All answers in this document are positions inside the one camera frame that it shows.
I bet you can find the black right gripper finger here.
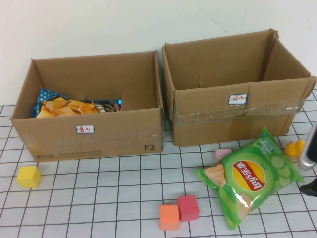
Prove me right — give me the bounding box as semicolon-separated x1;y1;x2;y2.
299;180;317;197

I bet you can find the green Lay's chip bag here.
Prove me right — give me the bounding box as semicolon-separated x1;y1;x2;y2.
193;126;305;231

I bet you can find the pink foam cube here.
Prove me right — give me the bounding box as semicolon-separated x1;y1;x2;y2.
214;148;232;163

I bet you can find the red foam cube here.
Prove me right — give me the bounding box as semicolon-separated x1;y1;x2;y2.
177;194;200;222

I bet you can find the orange foam cube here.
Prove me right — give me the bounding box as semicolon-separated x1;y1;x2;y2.
159;204;180;231

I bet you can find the yellow rubber duck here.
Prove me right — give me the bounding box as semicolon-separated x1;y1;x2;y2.
285;139;306;157

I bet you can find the white label on taped box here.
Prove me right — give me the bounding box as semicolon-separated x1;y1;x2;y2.
228;94;248;107

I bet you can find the cardboard box with clear tape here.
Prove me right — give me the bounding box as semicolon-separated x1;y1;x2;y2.
161;29;317;147

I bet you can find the cardboard box with F2 print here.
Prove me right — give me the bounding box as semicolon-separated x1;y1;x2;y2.
9;50;164;163

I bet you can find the white label on F2 box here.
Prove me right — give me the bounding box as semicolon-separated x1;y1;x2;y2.
75;124;95;135

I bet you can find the blue polka dot chip bag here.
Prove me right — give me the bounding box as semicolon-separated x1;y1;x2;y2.
33;88;122;119

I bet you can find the yellow foam cube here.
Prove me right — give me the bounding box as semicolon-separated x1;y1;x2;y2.
16;165;42;190

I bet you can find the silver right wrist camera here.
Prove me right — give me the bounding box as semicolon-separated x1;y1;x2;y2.
298;123;317;171

